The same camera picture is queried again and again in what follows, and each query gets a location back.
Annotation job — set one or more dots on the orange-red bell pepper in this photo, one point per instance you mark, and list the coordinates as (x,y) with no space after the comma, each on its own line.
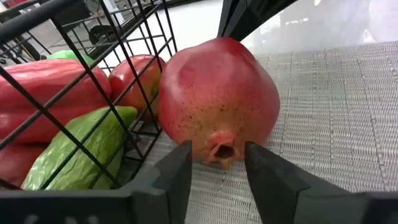
(12,161)

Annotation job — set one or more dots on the red yellow apple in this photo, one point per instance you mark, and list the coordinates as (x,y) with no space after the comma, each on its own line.
(127,77)

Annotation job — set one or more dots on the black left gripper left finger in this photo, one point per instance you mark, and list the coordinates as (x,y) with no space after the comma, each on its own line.
(164,186)

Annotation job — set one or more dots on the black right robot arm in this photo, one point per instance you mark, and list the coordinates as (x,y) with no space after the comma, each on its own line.
(248,15)

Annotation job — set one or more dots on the grey woven placemat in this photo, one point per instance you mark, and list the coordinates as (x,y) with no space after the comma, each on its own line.
(326,124)

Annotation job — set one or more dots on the red bell pepper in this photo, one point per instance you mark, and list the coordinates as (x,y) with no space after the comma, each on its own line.
(40,77)

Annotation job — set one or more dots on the green cucumber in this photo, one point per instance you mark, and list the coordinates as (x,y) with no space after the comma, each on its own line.
(62,161)

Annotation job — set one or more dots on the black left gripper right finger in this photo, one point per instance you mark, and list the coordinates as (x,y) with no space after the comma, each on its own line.
(280,199)

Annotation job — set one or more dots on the green apple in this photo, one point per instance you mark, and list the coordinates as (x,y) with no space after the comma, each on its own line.
(66,55)

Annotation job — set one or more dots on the red pomegranate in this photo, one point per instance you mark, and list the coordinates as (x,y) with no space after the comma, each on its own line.
(217,93)

